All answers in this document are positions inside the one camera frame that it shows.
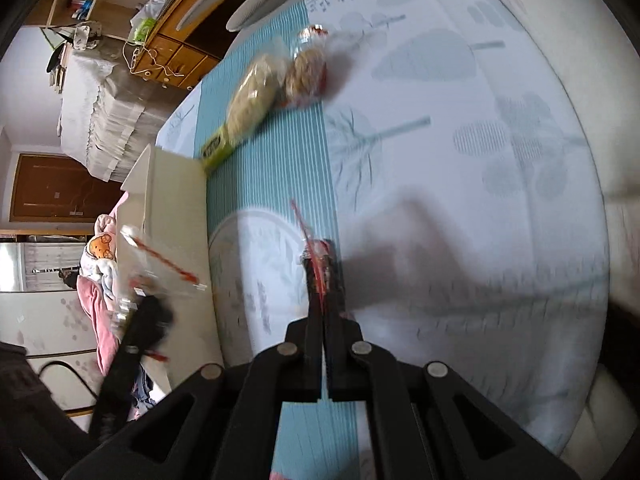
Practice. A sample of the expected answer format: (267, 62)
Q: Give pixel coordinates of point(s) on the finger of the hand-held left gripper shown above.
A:
(150, 320)

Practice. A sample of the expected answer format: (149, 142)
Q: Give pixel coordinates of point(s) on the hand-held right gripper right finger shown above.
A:
(336, 300)

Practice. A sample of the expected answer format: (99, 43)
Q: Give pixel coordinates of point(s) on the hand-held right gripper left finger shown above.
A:
(312, 300)

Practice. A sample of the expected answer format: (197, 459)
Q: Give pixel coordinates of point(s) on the dark red snack packet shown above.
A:
(320, 270)

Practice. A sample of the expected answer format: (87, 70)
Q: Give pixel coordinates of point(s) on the clear red-striped snack packet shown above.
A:
(150, 265)

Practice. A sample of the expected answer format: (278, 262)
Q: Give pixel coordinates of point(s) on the white storage box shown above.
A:
(175, 210)

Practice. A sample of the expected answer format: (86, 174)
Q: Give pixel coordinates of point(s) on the person's left forearm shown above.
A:
(35, 410)

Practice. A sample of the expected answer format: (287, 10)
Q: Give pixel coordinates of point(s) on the clear bag of snacks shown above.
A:
(305, 72)

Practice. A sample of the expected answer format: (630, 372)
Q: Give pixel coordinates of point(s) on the pink blanket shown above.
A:
(107, 350)

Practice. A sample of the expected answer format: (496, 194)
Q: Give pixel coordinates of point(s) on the cartoon printed blanket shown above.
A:
(100, 250)

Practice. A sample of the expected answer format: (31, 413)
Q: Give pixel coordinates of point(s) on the brown wooden door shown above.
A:
(60, 185)

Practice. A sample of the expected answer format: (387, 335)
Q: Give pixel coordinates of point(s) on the pale yellow snack packet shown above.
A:
(250, 100)

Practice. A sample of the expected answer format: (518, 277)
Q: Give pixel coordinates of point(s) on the white lace furniture cover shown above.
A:
(115, 110)

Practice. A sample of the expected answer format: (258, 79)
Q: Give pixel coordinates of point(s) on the stack of books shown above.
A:
(57, 72)

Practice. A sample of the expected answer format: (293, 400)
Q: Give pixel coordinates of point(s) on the wooden desk with drawers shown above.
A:
(175, 55)

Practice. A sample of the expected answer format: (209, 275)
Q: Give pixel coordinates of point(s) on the green tissue pack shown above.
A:
(145, 30)

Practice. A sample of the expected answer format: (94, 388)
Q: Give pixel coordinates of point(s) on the floral cloth bag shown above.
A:
(86, 35)

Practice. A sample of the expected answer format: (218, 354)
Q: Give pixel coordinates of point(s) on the white plastic bag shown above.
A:
(152, 9)

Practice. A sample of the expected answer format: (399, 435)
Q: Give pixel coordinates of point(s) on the row of books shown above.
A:
(82, 4)

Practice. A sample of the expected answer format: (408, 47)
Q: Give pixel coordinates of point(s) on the wooden bookshelf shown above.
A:
(60, 0)

